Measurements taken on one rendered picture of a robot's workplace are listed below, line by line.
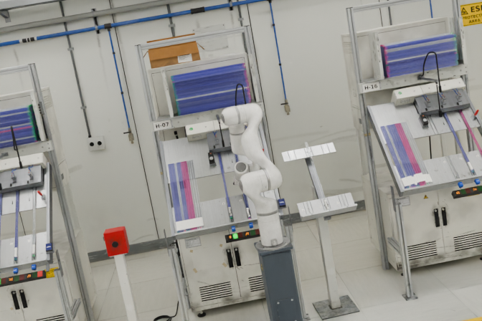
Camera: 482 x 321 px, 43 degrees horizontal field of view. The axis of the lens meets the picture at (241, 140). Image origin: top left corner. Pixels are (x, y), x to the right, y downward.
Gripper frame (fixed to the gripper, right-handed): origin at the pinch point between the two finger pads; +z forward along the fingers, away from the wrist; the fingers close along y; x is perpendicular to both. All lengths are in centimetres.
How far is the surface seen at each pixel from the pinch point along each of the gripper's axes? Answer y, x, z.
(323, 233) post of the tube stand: -45, 38, 11
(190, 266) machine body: 44, 36, 40
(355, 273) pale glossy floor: -72, 55, 82
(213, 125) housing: 11.2, -45.0, 0.3
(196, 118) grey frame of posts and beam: 21, -53, 2
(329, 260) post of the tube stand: -46, 54, 21
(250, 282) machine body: 6, 53, 51
